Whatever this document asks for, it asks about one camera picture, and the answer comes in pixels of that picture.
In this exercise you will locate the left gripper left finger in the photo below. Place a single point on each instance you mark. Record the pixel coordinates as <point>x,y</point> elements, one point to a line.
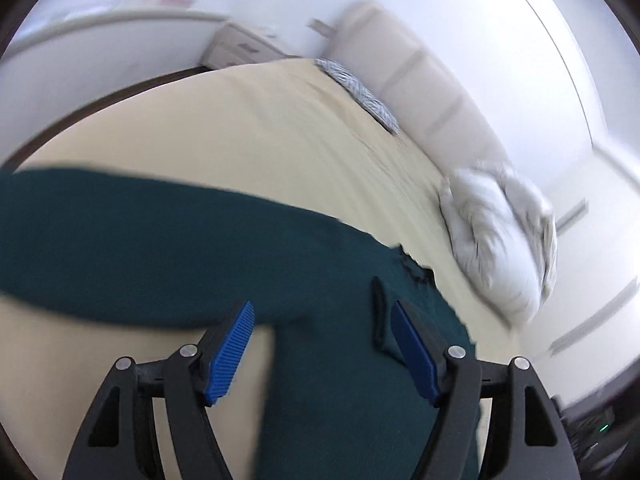
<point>117,438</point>

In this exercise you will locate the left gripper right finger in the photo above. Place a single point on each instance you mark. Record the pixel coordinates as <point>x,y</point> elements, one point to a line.
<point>526,438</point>

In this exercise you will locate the dark green knit sweater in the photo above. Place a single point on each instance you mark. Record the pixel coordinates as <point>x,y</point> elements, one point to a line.
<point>341,403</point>

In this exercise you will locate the white folded duvet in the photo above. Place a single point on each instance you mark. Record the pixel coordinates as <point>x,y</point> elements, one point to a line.
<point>503,235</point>

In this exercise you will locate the cream padded headboard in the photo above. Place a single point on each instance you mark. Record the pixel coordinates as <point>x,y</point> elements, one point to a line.
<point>432,107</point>

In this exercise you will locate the beige bed with sheet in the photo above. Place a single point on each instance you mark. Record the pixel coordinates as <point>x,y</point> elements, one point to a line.
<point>281,130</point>

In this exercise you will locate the zebra print pillow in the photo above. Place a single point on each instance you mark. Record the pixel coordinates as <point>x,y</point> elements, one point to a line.
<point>359,93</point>

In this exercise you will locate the white bedside nightstand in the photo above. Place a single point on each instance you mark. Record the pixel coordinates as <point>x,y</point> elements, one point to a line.
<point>238,44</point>

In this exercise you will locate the white wardrobe with handles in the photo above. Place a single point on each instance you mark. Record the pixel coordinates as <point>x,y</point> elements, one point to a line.
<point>587,332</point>

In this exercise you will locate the wall switch panel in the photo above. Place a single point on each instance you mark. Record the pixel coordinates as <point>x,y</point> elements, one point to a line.
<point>321,28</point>

